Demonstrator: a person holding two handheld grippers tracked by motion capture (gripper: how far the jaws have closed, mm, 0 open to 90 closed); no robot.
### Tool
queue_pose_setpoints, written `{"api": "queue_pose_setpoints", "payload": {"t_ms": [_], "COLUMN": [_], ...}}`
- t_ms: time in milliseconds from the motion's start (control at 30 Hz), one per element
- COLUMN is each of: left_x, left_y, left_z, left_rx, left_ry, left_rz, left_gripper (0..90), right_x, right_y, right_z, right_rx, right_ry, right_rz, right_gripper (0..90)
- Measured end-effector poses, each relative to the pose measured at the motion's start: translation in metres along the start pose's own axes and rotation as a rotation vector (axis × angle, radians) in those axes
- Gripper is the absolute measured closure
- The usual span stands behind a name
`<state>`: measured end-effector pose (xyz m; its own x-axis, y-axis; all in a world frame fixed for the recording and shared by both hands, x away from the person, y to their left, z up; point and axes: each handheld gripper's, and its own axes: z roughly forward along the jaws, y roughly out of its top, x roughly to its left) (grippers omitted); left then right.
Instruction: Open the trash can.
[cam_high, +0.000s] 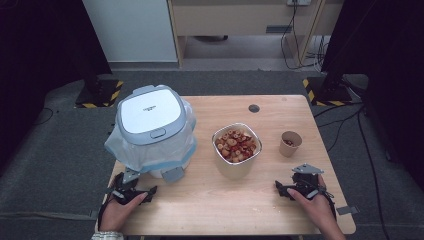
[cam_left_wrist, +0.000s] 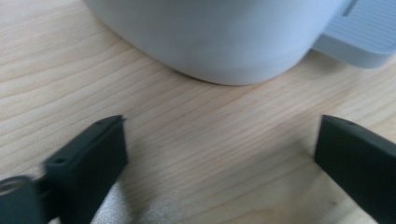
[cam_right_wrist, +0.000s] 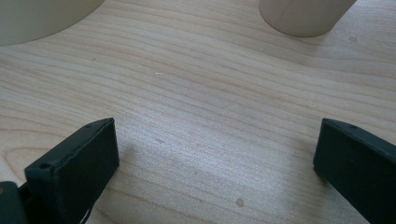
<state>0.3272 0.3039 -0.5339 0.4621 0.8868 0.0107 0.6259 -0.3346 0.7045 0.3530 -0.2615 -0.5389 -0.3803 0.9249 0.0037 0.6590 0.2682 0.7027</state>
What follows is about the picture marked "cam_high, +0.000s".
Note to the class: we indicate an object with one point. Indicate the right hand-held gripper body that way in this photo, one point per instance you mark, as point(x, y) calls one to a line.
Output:
point(308, 183)

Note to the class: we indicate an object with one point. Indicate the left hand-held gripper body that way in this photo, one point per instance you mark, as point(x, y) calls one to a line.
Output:
point(128, 190)

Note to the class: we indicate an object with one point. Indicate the brown paper cup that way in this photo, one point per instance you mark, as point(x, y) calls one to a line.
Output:
point(286, 150)

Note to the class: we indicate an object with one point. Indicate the red fruit scraps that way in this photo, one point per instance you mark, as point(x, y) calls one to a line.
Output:
point(288, 142)

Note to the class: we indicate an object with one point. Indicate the person's right hand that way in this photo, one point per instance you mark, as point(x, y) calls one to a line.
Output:
point(316, 208)

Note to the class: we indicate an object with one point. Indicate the person's left hand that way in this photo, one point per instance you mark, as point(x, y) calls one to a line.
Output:
point(115, 215)

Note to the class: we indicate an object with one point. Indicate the person's striped sleeve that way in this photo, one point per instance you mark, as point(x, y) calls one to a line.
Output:
point(107, 236)

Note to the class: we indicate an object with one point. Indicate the metal container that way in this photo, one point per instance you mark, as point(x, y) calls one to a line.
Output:
point(233, 170)

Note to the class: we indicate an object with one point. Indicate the pile of dried fruit slices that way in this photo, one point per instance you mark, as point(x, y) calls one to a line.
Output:
point(236, 145)

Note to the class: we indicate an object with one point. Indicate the grey table grommet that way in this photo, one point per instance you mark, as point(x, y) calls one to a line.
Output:
point(254, 108)

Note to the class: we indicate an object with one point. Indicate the striped black stand base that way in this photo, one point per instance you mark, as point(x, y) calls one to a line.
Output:
point(100, 95)
point(328, 95)

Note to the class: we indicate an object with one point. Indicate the black curtain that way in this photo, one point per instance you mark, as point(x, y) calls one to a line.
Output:
point(36, 50)
point(386, 50)

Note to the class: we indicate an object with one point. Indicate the white cabinet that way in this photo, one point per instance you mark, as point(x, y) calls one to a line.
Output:
point(130, 30)

